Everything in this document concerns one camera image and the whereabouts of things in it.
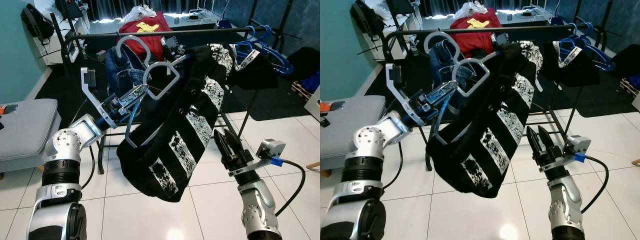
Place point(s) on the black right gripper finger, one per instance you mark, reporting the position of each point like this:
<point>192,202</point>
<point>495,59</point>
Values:
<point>534,141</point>
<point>546,139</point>
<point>223,145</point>
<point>235,142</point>

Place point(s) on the black printed t-shirt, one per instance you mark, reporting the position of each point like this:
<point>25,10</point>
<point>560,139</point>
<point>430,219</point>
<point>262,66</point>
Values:
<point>475,135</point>
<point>165,140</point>

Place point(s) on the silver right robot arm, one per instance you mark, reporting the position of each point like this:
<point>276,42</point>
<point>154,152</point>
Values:
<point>257,205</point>
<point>565,205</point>

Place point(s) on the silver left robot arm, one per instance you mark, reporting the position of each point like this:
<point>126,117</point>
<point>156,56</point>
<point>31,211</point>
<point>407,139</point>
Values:
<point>370,140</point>
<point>65,145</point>

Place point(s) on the blue plastic hanger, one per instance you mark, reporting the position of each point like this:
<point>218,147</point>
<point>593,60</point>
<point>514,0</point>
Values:
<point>289,67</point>
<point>270,35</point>
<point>611,63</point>
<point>250,32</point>
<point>590,31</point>
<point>571,29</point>

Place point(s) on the blue denim shorts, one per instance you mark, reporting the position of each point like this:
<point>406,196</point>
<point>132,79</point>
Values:
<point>442,65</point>
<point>120,75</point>

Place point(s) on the red cloth with yellow star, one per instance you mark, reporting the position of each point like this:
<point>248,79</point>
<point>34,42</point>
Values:
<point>150,42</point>
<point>475,40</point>

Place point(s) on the black mechanical device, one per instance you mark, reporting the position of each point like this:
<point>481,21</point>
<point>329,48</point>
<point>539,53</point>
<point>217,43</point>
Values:
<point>501,41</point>
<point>172,46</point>

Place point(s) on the black floor mat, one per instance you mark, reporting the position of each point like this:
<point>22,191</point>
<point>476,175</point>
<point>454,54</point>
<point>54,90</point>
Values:
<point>65,85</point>
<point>590,100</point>

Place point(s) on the white shelf unit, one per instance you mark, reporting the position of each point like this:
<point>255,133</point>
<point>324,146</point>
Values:
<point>395,45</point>
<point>55,50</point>

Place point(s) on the black shirt with white label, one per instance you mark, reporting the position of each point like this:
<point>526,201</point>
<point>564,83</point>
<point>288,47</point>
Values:
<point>575,72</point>
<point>260,75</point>

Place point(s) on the white plastic bag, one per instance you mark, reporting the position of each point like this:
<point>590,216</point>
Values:
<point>470,9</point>
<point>140,12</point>

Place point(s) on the grey cushioned bench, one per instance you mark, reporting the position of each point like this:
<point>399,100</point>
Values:
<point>350,127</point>
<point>27,130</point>

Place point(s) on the wooden pallet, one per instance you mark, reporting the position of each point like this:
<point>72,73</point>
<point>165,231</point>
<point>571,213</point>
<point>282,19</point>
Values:
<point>297,91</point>
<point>625,88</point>

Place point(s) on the white drawer unit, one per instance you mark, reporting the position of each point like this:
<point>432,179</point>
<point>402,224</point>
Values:
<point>636,102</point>
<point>313,107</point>

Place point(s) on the black metal clothes rack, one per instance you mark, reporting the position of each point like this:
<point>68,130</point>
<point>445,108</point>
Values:
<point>540,28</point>
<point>210,32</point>

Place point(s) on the small black remote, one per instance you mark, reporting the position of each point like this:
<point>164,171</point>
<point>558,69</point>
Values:
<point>324,121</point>

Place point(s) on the blue crumpled cloth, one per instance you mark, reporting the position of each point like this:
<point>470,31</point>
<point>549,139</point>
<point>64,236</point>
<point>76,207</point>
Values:
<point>634,81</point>
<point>311,84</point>

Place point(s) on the orange and black tool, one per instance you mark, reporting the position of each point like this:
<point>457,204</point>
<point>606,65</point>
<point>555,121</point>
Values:
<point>331,105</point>
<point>7,108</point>

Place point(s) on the black duffel bag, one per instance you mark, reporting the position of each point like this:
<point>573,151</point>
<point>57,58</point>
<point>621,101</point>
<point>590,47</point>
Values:
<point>302,62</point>
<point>625,59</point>

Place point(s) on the blue floor mop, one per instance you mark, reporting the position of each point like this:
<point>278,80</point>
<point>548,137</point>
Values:
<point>557,21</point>
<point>225,23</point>

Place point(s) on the black backpack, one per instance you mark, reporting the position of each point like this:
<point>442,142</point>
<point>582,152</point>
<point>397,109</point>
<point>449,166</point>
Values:
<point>36,21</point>
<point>365,15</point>

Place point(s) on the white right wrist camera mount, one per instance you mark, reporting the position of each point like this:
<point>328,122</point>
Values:
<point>270,147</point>
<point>580,145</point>

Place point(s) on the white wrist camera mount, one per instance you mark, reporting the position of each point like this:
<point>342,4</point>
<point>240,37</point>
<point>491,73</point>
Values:
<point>392,90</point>
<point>87,95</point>
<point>270,147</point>
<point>580,145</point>

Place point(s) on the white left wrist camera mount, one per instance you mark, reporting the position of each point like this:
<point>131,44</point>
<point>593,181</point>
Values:
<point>392,90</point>
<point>87,95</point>

